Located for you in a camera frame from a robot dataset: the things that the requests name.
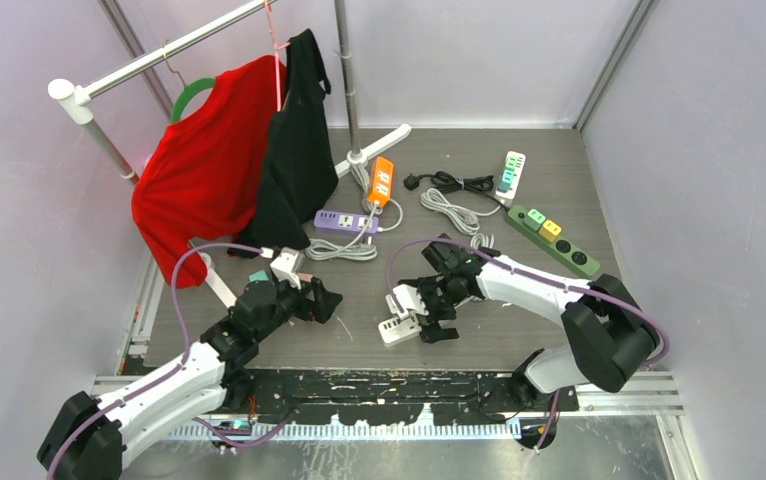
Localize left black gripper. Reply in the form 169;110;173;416
253;273;340;342

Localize teal adapter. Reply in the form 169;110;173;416
248;270;271;282

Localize white power strip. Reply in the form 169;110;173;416
378;318;421;347
494;151;526;204

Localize purple power strip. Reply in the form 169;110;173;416
313;210;380;236

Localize yellow adapter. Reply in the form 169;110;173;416
538;219;562;243

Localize green power strip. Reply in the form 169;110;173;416
505;205;600;279

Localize orange power strip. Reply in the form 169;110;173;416
366;156;394;208

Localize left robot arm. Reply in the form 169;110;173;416
37;277;343;479

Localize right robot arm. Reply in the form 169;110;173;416
378;235;670;411

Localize teal adapters on far strip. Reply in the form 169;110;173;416
497;168;515;193

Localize black garment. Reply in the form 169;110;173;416
233;29;339;251

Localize red t-shirt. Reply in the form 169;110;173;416
131;55;286;288

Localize green clothes hanger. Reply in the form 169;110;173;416
169;77;216;124

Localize pink clothes hanger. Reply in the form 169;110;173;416
263;0;289;112

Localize metal clothes rack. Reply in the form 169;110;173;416
46;0;414;309

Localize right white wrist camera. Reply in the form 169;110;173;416
385;284;428;320

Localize far strip grey cord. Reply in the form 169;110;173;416
419;188;502;237

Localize black power cord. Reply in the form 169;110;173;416
403;170;510;212

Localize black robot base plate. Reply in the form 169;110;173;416
215;368;550;426

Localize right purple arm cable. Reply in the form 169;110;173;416
384;237;672;452

